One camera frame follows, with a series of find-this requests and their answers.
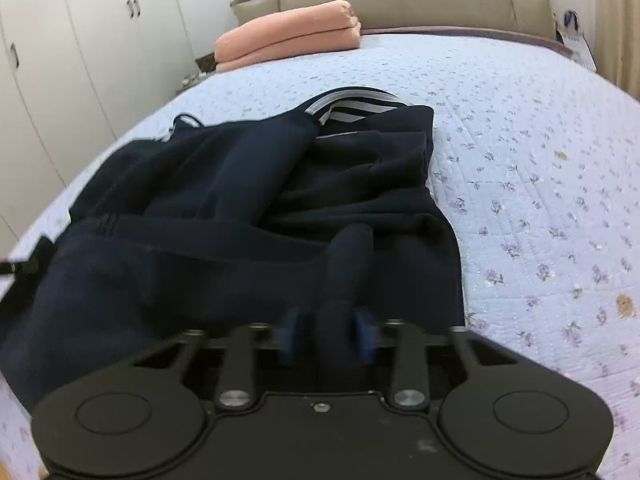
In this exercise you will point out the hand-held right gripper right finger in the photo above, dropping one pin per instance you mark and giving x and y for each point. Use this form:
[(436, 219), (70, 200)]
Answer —
[(366, 336)]

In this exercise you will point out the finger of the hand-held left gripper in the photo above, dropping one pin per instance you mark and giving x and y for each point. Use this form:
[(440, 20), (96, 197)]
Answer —
[(42, 252)]

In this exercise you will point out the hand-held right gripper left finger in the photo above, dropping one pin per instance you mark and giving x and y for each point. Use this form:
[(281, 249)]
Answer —
[(289, 335)]

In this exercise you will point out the navy striped-sleeve hoodie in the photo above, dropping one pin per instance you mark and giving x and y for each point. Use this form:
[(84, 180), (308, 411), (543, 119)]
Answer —
[(240, 220)]

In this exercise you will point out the white wardrobe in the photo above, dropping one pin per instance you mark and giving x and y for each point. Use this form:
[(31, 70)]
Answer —
[(75, 50)]

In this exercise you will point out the bed with floral quilt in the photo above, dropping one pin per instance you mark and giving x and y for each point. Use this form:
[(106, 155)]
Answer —
[(525, 185)]

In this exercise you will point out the beige nightstand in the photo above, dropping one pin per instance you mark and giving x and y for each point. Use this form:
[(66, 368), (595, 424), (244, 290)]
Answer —
[(192, 80)]

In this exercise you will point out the folded pink blanket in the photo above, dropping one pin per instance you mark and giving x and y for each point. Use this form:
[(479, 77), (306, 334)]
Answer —
[(295, 32)]

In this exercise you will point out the beige curtain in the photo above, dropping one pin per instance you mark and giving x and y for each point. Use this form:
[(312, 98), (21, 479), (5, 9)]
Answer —
[(617, 25)]

